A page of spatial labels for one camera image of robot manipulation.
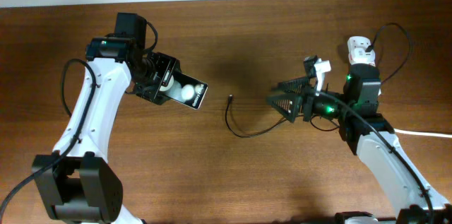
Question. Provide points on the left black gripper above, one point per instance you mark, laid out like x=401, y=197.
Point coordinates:
x=149, y=92

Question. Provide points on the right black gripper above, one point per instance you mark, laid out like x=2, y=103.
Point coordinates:
x=296, y=99

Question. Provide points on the black smartphone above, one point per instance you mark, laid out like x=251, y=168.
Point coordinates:
x=184, y=89

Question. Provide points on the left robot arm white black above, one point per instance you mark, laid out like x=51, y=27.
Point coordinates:
x=75, y=182

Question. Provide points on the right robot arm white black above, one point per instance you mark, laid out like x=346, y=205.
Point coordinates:
x=369, y=136

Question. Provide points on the white USB plug adapter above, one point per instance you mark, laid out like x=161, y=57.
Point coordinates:
x=358, y=54

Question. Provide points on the white power strip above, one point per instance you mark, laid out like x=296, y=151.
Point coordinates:
x=363, y=82

